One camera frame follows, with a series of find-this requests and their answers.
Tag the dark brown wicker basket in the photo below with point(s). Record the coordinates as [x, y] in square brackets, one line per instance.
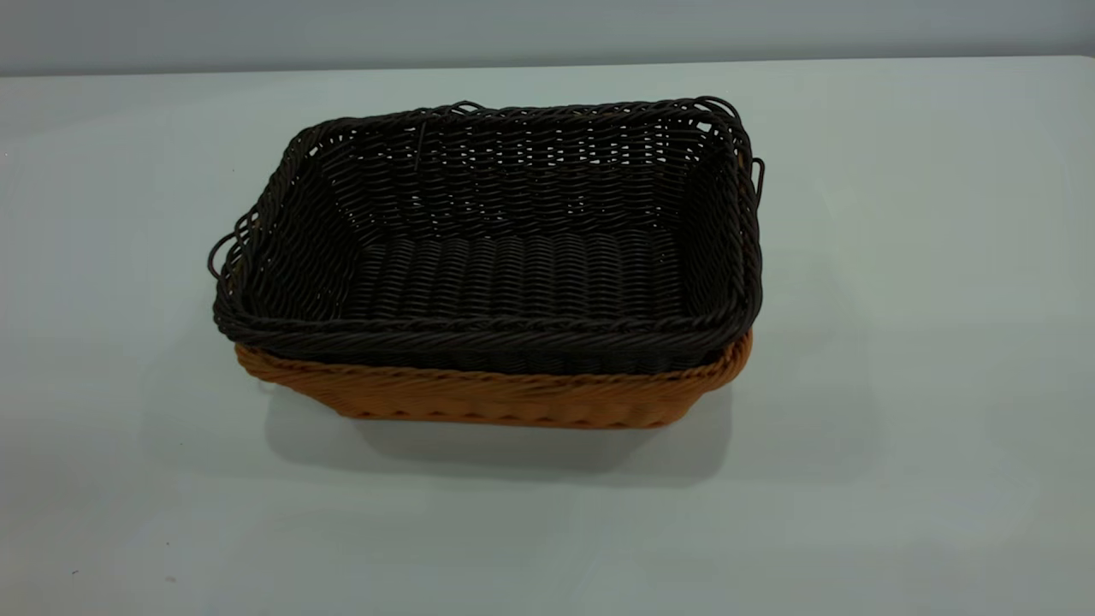
[513, 274]

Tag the orange-brown wicker basket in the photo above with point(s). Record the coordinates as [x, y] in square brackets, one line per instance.
[513, 402]

